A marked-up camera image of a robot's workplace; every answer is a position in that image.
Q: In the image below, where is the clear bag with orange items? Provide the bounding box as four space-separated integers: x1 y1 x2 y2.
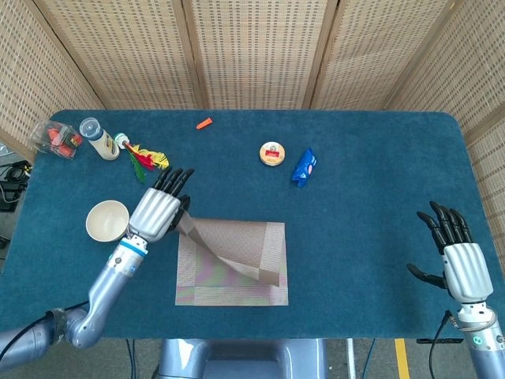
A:
29 119 84 161

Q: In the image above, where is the blue snack packet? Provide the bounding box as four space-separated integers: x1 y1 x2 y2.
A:
291 147 319 189

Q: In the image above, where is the white ceramic bowl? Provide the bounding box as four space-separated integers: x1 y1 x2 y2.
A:
85 200 131 243

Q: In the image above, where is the brown woven placemat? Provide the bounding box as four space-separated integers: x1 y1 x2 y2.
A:
174 212 290 306

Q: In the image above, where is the black device on floor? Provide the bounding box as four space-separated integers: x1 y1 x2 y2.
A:
0 159 32 212

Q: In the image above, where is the cream squeeze bottle blue cap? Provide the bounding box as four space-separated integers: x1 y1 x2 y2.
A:
79 117 121 161

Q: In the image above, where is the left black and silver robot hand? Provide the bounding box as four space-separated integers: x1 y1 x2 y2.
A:
126 167 196 242

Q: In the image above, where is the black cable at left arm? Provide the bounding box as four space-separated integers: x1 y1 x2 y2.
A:
0 299 91 358

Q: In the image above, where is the colourful feather shuttlecock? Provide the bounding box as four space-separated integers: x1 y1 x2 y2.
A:
113 132 170 185

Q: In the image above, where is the round gold tin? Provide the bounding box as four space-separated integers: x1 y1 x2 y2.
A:
258 141 286 169

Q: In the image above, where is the white table leg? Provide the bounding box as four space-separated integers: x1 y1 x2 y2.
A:
346 338 357 379

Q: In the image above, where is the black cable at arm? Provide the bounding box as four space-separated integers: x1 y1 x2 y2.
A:
0 299 91 358
428 310 455 379

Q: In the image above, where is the blue felt table cover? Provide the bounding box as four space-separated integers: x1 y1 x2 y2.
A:
0 109 502 340

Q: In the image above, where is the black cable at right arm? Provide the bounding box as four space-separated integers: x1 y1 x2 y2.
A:
428 310 455 379

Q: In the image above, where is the grey-blue robot torso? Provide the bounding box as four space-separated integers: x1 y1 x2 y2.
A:
151 338 331 379

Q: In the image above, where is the woven bamboo folding screen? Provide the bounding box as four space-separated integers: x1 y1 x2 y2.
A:
0 0 505 261

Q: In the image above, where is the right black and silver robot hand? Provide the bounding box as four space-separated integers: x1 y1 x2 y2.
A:
406 200 494 304

